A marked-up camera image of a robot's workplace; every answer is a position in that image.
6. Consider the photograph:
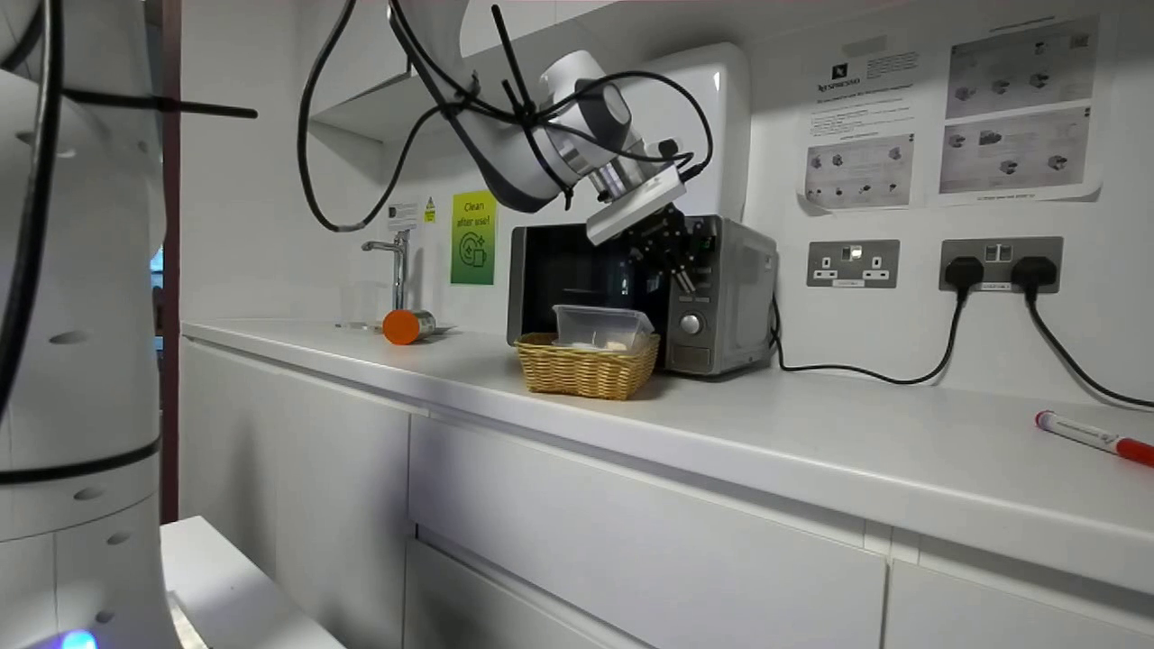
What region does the silver wall socket with plugs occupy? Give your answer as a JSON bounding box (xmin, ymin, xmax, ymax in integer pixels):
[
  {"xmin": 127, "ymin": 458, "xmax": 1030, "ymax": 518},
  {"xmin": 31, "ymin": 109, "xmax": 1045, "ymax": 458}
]
[{"xmin": 936, "ymin": 234, "xmax": 1069, "ymax": 295}]

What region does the silver black microwave oven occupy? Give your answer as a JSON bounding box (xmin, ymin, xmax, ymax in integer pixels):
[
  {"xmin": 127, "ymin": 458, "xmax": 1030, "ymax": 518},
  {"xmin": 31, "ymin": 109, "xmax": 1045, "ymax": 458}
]
[{"xmin": 505, "ymin": 214, "xmax": 784, "ymax": 384}]

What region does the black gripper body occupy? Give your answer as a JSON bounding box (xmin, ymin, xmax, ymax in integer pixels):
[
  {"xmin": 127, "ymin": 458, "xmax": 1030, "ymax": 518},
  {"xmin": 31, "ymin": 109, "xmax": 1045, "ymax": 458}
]
[{"xmin": 613, "ymin": 206, "xmax": 700, "ymax": 279}]

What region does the clear plastic food container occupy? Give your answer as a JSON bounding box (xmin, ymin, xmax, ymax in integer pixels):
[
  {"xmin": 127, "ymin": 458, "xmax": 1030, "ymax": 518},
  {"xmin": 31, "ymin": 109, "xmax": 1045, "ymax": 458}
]
[{"xmin": 548, "ymin": 298, "xmax": 661, "ymax": 356}]

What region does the black power plug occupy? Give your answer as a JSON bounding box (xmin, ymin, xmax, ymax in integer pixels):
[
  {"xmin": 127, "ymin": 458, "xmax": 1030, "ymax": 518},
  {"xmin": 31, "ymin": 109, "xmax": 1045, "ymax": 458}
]
[
  {"xmin": 1007, "ymin": 254, "xmax": 1063, "ymax": 295},
  {"xmin": 936, "ymin": 254, "xmax": 988, "ymax": 295}
]

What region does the white red marker pen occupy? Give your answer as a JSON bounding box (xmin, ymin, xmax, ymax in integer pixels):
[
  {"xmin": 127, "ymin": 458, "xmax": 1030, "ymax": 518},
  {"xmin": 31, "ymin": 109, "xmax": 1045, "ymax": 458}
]
[{"xmin": 1030, "ymin": 408, "xmax": 1154, "ymax": 472}]

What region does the white wrist mount plate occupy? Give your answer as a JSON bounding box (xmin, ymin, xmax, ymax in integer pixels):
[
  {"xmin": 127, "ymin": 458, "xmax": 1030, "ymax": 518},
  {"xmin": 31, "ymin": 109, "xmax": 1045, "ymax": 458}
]
[{"xmin": 582, "ymin": 162, "xmax": 690, "ymax": 248}]

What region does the white robot mounting table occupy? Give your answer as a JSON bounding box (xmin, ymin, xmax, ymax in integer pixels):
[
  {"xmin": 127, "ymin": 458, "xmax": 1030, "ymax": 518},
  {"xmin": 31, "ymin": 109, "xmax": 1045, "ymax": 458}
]
[{"xmin": 159, "ymin": 511, "xmax": 350, "ymax": 649}]

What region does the white wall water heater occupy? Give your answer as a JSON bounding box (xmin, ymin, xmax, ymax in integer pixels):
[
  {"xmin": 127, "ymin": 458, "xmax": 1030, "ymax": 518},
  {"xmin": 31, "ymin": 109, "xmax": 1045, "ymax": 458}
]
[{"xmin": 623, "ymin": 45, "xmax": 749, "ymax": 224}]

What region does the chrome sink faucet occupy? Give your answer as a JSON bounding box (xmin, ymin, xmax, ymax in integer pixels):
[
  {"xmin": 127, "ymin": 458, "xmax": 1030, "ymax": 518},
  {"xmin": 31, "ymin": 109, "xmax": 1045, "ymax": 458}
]
[{"xmin": 361, "ymin": 226, "xmax": 429, "ymax": 316}]

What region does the woven wicker basket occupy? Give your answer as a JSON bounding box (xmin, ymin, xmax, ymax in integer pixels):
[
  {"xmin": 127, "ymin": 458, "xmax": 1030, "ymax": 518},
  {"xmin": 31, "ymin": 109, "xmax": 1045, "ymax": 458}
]
[{"xmin": 517, "ymin": 331, "xmax": 664, "ymax": 405}]

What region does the white cabinet door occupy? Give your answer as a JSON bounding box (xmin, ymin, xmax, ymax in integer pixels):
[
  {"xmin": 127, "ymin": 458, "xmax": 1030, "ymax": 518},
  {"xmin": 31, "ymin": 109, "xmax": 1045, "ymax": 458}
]
[{"xmin": 178, "ymin": 340, "xmax": 420, "ymax": 649}]

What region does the white lower cabinet front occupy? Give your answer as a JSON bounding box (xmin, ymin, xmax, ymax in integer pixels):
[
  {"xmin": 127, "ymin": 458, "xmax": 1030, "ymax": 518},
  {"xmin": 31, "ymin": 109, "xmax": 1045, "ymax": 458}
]
[{"xmin": 405, "ymin": 539, "xmax": 661, "ymax": 649}]

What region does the white wall shelf unit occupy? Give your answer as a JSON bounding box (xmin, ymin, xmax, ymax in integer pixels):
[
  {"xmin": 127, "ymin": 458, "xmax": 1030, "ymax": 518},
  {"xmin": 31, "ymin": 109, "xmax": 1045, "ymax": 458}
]
[{"xmin": 305, "ymin": 70, "xmax": 482, "ymax": 188}]

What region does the green wall sticker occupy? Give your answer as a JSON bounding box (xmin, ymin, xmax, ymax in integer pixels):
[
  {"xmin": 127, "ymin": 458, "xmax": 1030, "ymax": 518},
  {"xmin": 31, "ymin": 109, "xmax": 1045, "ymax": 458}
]
[{"xmin": 447, "ymin": 188, "xmax": 502, "ymax": 290}]

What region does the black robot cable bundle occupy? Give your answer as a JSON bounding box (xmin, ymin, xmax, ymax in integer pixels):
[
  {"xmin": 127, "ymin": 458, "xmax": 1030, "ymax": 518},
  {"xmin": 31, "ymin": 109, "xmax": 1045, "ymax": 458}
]
[{"xmin": 295, "ymin": 0, "xmax": 722, "ymax": 238}]

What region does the white instruction poster with pictures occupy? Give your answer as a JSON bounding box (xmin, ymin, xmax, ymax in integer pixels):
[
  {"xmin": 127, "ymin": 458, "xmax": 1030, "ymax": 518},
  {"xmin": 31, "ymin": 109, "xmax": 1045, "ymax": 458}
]
[{"xmin": 798, "ymin": 11, "xmax": 1105, "ymax": 219}]

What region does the wide white cabinet drawer front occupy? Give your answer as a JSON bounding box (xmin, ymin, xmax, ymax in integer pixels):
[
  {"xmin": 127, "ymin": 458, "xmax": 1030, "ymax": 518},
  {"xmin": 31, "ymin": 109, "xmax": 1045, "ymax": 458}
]
[{"xmin": 408, "ymin": 411, "xmax": 893, "ymax": 649}]

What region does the clear drinking glass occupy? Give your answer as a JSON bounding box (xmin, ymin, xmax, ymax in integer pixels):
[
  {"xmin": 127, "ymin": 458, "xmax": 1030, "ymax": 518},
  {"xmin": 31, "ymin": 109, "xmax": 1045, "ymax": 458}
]
[{"xmin": 332, "ymin": 283, "xmax": 383, "ymax": 334}]

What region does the white cabinet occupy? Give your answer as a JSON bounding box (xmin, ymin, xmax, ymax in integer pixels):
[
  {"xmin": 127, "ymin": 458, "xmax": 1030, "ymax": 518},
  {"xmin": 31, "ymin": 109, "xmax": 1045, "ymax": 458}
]
[
  {"xmin": 405, "ymin": 539, "xmax": 661, "ymax": 649},
  {"xmin": 881, "ymin": 552, "xmax": 1154, "ymax": 649}
]

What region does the black microwave power cable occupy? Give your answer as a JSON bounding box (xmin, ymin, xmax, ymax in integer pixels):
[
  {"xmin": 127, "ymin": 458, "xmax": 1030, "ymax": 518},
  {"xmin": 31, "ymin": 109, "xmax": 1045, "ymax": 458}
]
[{"xmin": 766, "ymin": 284, "xmax": 973, "ymax": 391}]

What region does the silver wall socket without plugs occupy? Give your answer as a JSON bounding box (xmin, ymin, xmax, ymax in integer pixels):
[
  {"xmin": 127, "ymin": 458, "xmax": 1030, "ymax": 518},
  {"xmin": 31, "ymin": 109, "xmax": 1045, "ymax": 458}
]
[{"xmin": 803, "ymin": 238, "xmax": 900, "ymax": 291}]

